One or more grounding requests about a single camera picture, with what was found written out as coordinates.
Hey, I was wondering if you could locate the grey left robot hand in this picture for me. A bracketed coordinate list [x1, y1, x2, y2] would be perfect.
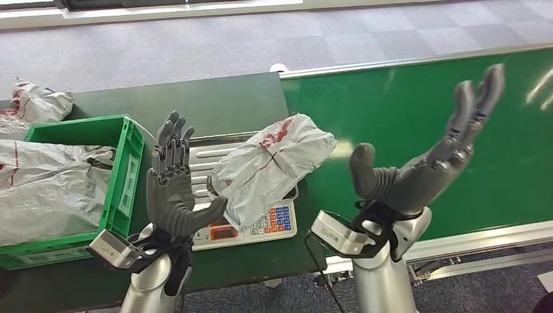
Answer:
[145, 110, 228, 239]

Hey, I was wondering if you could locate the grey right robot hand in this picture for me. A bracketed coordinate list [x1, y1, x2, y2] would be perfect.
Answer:
[349, 63, 506, 217]

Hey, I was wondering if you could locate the grey poly mailer package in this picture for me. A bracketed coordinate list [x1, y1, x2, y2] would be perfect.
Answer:
[205, 113, 338, 233]

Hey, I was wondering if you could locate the green plastic basket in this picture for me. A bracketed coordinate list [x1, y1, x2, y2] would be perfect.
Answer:
[0, 114, 145, 271]

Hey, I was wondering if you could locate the white electronic weighing scale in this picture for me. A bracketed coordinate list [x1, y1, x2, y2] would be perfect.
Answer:
[187, 131, 300, 252]

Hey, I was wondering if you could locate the large grey poly package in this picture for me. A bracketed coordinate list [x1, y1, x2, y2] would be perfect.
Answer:
[0, 139, 117, 247]

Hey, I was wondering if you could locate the crumpled grey poly package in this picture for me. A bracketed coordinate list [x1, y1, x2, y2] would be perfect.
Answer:
[0, 78, 75, 142]

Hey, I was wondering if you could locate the green conveyor belt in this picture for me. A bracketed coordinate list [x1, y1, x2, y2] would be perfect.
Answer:
[280, 47, 553, 254]

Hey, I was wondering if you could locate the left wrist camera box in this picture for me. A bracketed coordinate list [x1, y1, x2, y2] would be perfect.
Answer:
[88, 229, 142, 271]

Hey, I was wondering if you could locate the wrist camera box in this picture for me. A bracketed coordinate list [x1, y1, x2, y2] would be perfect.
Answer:
[309, 209, 377, 257]
[88, 229, 142, 271]

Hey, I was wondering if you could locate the thin white scale cord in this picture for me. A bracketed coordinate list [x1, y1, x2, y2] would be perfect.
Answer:
[129, 120, 157, 142]

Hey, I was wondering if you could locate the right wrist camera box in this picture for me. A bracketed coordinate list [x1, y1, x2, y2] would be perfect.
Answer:
[309, 209, 377, 257]

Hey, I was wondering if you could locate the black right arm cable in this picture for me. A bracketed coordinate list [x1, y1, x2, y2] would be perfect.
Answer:
[304, 233, 348, 313]

